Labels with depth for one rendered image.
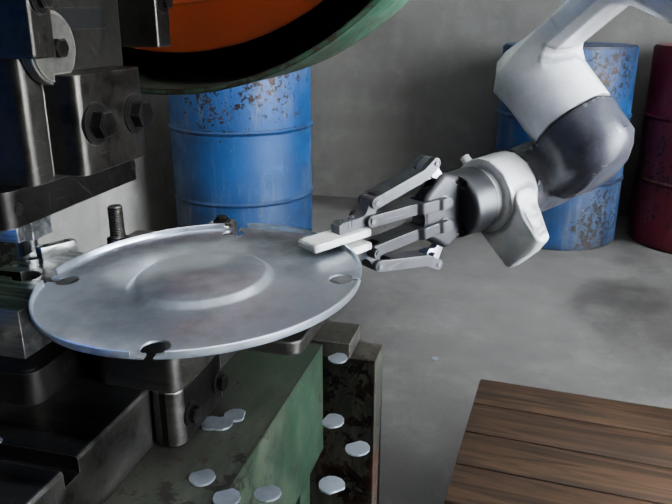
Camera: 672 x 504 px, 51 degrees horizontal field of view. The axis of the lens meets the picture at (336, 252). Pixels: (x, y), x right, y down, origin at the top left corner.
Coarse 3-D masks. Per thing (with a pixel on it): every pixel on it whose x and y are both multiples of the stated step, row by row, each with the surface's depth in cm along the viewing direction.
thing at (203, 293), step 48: (144, 240) 74; (192, 240) 74; (240, 240) 73; (288, 240) 72; (48, 288) 63; (96, 288) 63; (144, 288) 61; (192, 288) 60; (240, 288) 60; (288, 288) 61; (336, 288) 60; (48, 336) 54; (96, 336) 54; (144, 336) 53; (192, 336) 53; (240, 336) 53
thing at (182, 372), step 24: (288, 336) 55; (312, 336) 57; (120, 360) 62; (144, 360) 61; (168, 360) 61; (192, 360) 64; (216, 360) 69; (120, 384) 63; (144, 384) 62; (168, 384) 61; (192, 384) 64; (216, 384) 69; (168, 408) 62; (192, 408) 64; (168, 432) 63; (192, 432) 65
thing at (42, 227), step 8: (48, 216) 66; (32, 224) 64; (40, 224) 65; (48, 224) 66; (0, 232) 64; (8, 232) 64; (16, 232) 64; (24, 232) 65; (32, 232) 64; (40, 232) 65; (48, 232) 67; (0, 240) 64; (8, 240) 64; (16, 240) 64; (24, 240) 65; (32, 240) 65
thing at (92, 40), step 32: (64, 0) 57; (96, 0) 61; (64, 32) 55; (96, 32) 61; (0, 64) 53; (32, 64) 52; (64, 64) 56; (96, 64) 62; (0, 96) 54; (32, 96) 54; (64, 96) 55; (96, 96) 57; (128, 96) 62; (0, 128) 55; (32, 128) 55; (64, 128) 56; (96, 128) 56; (128, 128) 62; (0, 160) 55; (32, 160) 55; (64, 160) 57; (96, 160) 58; (128, 160) 63
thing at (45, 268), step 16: (32, 256) 73; (64, 256) 73; (0, 272) 69; (16, 272) 69; (32, 272) 69; (48, 272) 69; (0, 288) 65; (16, 288) 65; (32, 288) 65; (0, 304) 61; (16, 304) 61; (0, 320) 61; (16, 320) 60; (0, 336) 61; (16, 336) 61; (32, 336) 62; (0, 352) 62; (16, 352) 61; (32, 352) 62
